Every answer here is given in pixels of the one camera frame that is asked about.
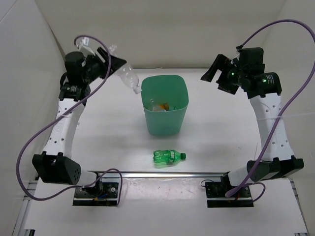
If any orange plastic bottle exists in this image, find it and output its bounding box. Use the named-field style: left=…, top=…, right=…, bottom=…
left=158, top=103, right=169, bottom=111

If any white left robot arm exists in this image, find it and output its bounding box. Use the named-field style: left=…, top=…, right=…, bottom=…
left=32, top=48, right=126, bottom=197

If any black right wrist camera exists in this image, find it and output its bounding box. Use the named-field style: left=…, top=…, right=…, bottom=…
left=239, top=47, right=265, bottom=75

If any green plastic bin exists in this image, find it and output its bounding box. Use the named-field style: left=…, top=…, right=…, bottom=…
left=141, top=75, right=189, bottom=136

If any clear unlabelled plastic bottle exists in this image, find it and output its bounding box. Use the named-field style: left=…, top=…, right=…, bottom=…
left=108, top=45, right=141, bottom=94

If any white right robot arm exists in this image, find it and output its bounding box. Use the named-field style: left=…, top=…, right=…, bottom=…
left=201, top=54, right=304, bottom=197

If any aluminium left rail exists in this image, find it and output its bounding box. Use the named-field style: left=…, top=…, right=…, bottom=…
left=34, top=71, right=81, bottom=181

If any aluminium rail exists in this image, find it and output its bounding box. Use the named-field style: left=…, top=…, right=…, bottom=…
left=88, top=171, right=278, bottom=178
left=34, top=71, right=81, bottom=181

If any clear bottle red label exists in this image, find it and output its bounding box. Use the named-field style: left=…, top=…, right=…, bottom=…
left=148, top=99, right=165, bottom=112

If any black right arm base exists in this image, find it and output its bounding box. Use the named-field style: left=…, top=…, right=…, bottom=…
left=200, top=177, right=253, bottom=208

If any aluminium front rail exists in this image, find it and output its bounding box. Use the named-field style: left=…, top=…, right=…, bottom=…
left=88, top=171, right=278, bottom=178

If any green soda bottle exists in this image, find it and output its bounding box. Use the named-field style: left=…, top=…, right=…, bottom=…
left=153, top=149, right=187, bottom=166

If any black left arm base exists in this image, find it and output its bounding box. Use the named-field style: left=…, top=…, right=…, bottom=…
left=72, top=178, right=121, bottom=207

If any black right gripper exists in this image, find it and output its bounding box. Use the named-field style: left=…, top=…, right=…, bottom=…
left=201, top=54, right=247, bottom=95

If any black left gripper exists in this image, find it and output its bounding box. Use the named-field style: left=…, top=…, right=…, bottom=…
left=82, top=47, right=126, bottom=84

